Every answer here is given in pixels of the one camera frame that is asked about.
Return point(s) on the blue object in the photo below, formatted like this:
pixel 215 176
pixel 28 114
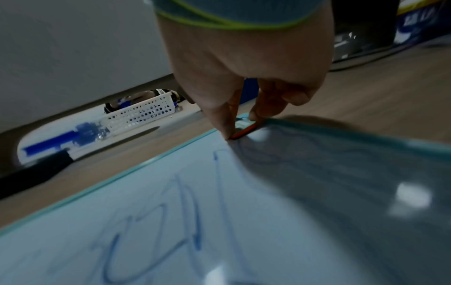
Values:
pixel 251 89

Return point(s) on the white perforated plastic basket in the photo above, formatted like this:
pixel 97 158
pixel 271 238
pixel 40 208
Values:
pixel 141 114

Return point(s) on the blue and white carton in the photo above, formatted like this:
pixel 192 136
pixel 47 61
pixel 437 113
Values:
pixel 422 22

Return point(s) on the person's right hand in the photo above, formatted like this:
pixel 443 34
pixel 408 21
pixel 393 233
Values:
pixel 246 53

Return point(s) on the black and white item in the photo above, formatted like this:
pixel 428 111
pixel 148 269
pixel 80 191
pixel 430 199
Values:
pixel 118 104
pixel 169 94

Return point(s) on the black glossy box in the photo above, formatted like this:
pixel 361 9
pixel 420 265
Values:
pixel 363 30

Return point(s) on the teal framed whiteboard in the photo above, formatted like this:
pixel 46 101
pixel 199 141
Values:
pixel 246 208

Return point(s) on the blue marker pen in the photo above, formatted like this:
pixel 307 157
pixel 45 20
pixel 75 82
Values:
pixel 60 140

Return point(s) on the black flat object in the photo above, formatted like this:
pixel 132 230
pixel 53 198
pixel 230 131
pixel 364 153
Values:
pixel 31 174

